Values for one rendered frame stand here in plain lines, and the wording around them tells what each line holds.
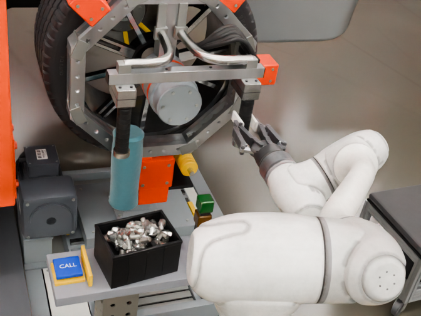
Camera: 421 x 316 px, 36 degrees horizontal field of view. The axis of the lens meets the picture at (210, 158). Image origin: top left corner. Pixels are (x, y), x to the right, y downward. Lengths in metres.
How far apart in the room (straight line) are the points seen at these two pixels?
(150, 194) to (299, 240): 1.21
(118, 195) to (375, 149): 0.78
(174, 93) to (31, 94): 1.81
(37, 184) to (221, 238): 1.31
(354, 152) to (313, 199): 0.14
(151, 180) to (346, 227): 1.17
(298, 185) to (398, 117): 2.36
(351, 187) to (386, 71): 3.04
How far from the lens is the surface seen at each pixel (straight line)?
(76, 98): 1.86
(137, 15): 2.33
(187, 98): 1.77
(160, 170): 2.06
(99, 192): 2.45
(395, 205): 2.50
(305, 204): 1.48
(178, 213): 2.38
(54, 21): 1.85
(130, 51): 1.94
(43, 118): 3.28
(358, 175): 1.37
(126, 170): 1.87
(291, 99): 3.72
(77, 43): 1.78
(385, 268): 0.95
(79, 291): 1.78
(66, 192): 2.16
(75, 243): 2.31
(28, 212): 2.16
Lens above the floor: 1.74
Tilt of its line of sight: 34 degrees down
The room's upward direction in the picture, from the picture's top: 9 degrees clockwise
